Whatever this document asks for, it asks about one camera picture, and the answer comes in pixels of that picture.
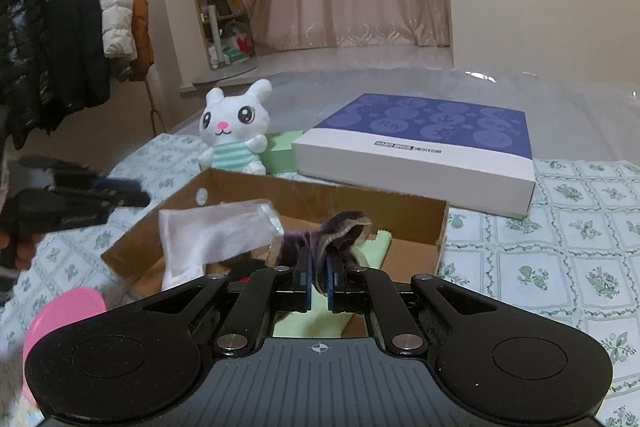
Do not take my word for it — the person's left hand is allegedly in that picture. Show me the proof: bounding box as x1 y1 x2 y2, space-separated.
0 230 41 271

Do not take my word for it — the white sock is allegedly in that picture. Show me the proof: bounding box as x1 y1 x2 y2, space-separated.
158 200 284 291

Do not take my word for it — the light green small box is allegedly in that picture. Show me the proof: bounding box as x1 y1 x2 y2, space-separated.
259 130 303 175

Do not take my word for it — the brown jacket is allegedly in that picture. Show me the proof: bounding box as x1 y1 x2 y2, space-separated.
129 0 154 82

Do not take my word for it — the shiny black puffer jacket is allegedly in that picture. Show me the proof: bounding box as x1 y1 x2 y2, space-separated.
1 0 42 150

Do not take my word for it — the matte black jacket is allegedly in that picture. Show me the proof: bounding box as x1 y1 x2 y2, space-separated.
37 0 111 132

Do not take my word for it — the green microfiber cloth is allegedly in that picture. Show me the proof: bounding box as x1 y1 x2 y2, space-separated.
273 230 392 338

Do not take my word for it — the pink lidded cup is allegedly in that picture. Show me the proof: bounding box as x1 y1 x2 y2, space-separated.
22 287 106 405

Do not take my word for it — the brown cardboard box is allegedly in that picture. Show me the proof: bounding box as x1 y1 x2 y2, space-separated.
102 169 448 297

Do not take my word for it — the blue and white flat box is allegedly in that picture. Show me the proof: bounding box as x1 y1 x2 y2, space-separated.
292 94 535 219

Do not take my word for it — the green patterned bed sheet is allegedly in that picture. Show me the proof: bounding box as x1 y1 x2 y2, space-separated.
1 160 639 426

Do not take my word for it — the white bunny plush toy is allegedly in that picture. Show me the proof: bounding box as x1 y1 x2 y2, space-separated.
198 78 272 175

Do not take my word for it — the purple striped sock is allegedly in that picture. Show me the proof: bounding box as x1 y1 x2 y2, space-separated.
219 209 374 298

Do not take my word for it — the white puffer jacket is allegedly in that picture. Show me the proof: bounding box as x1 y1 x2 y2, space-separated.
74 0 138 60

